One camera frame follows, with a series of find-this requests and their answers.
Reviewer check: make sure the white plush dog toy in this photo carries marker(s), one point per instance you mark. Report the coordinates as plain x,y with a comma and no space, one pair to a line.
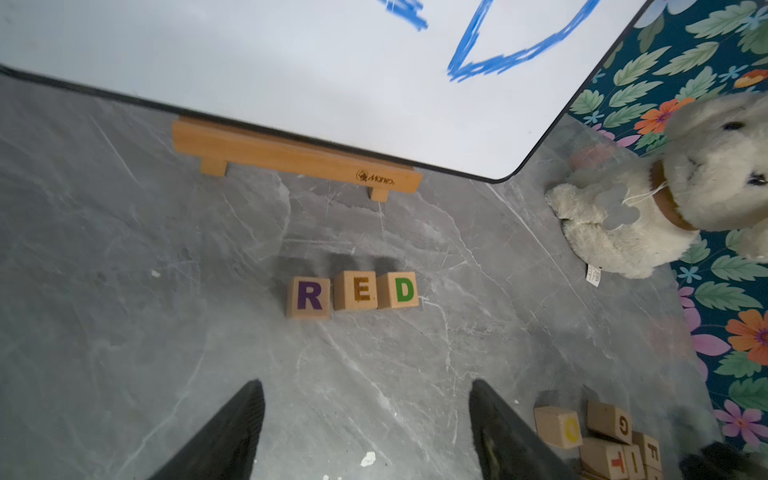
711,175

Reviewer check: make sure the wooden block letter D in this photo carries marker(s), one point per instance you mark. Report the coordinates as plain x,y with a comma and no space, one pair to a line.
397,290

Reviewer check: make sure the wooden block letter F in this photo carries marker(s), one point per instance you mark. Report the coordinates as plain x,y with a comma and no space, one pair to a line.
649,450

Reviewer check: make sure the wooden whiteboard stand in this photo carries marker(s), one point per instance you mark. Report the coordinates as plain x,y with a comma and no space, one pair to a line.
218,146

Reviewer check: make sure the wooden block letter E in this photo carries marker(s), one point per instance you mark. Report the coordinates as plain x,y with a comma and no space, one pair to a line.
355,290

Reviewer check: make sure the wooden block letter R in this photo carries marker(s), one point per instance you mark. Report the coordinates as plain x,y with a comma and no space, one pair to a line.
309,298

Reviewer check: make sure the wooden block letter G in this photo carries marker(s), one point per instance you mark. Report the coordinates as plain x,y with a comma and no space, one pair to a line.
609,420

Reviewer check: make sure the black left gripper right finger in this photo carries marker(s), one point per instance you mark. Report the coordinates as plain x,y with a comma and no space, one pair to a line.
507,448

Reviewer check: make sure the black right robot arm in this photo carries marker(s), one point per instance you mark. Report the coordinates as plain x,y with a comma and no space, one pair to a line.
721,461

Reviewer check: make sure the whiteboard with word RED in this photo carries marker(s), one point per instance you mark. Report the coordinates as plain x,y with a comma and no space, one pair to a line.
467,87

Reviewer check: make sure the wooden block yellow O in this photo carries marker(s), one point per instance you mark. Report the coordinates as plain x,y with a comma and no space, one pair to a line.
558,427

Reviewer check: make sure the wooden block letter I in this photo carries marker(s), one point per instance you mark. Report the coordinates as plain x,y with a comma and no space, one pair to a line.
633,462

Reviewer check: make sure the wooden block red T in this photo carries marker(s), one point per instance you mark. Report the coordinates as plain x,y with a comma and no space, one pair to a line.
603,458

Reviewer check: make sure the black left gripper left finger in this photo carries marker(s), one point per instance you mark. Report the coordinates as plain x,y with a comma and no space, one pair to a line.
226,446

